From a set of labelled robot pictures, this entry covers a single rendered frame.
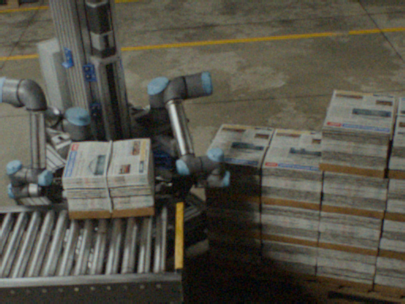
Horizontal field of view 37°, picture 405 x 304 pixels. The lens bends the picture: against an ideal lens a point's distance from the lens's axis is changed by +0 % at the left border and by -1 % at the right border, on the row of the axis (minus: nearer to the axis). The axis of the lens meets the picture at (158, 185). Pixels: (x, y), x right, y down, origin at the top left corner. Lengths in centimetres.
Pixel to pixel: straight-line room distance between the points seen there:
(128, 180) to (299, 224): 95
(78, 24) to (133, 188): 95
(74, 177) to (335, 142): 116
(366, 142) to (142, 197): 100
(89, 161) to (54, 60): 88
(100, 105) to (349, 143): 130
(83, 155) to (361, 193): 129
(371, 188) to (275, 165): 44
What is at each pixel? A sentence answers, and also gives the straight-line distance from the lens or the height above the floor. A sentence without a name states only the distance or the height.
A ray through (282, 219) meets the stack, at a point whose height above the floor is 53.
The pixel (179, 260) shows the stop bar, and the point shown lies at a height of 82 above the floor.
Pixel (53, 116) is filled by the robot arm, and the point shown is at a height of 105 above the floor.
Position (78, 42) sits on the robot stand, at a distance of 312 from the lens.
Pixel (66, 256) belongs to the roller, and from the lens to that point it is 254.
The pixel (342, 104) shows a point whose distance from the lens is 294.
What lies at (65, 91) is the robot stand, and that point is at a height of 99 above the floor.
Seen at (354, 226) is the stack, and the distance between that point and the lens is 303.
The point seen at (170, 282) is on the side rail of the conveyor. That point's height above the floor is 79.
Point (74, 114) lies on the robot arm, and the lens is 306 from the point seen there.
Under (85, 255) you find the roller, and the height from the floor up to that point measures 80.
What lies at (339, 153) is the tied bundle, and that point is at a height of 94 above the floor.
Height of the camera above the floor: 241
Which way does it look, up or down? 34 degrees down
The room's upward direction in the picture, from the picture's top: 7 degrees counter-clockwise
